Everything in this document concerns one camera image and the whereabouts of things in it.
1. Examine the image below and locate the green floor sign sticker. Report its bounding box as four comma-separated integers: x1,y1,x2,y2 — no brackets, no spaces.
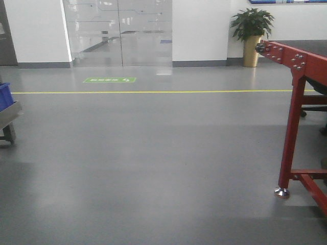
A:
83,77,136,83

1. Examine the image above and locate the frosted glass double door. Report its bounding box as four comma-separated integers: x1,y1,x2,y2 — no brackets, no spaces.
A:
63,0,173,67

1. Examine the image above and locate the gold plant pot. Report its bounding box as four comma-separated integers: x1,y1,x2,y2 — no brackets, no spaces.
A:
243,35,262,67

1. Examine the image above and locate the green potted plant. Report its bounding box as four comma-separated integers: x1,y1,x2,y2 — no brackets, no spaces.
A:
230,8,275,41

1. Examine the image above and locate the blue plastic bin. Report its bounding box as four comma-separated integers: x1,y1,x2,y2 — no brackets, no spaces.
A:
0,83,14,111

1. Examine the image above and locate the black office chair base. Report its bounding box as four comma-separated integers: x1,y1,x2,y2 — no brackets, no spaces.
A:
300,76,327,136

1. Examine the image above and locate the dark door at left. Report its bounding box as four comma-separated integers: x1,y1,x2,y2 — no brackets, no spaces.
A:
1,1,18,66

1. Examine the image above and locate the black conveyor belt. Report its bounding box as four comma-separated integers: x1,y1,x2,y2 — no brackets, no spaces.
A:
273,40,327,57

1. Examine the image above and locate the blue wall poster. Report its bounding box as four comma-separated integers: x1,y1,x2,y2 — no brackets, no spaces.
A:
249,0,327,4

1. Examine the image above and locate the red metal conveyor frame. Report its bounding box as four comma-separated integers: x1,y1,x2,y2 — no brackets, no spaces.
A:
255,40,326,213

